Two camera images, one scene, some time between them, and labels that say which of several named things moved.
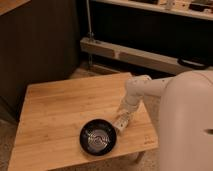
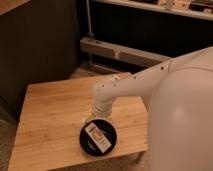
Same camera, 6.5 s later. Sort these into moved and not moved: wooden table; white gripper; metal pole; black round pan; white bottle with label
Moved: white bottle with label; white gripper
Not moved: metal pole; black round pan; wooden table
